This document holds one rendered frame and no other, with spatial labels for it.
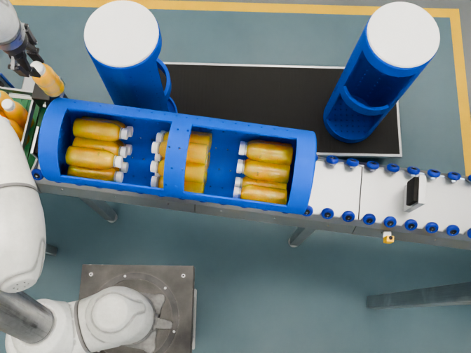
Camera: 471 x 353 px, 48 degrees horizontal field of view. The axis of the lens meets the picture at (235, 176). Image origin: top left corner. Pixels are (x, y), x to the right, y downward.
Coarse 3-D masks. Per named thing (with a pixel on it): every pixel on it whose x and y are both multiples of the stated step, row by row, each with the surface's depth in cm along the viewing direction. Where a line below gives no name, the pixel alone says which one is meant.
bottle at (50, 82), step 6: (48, 66) 159; (48, 72) 158; (54, 72) 162; (36, 78) 157; (42, 78) 157; (48, 78) 159; (54, 78) 162; (42, 84) 160; (48, 84) 161; (54, 84) 163; (60, 84) 168; (48, 90) 165; (54, 90) 167; (60, 90) 170; (54, 96) 171
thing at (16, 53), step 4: (24, 40) 133; (24, 44) 134; (16, 48) 133; (20, 48) 134; (24, 48) 135; (8, 52) 134; (12, 52) 134; (16, 52) 134; (20, 52) 135; (8, 56) 137; (16, 56) 137; (20, 56) 139
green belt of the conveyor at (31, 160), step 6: (18, 102) 203; (24, 102) 203; (30, 102) 203; (36, 108) 203; (42, 108) 203; (36, 114) 202; (42, 114) 203; (36, 120) 202; (36, 126) 201; (30, 132) 200; (30, 138) 200; (30, 144) 199; (30, 150) 198; (30, 156) 198; (30, 162) 198; (30, 168) 197
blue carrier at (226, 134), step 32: (64, 128) 186; (160, 128) 189; (192, 128) 188; (224, 128) 170; (256, 128) 171; (288, 128) 175; (64, 160) 190; (128, 160) 192; (224, 160) 193; (160, 192) 173; (224, 192) 188; (288, 192) 190
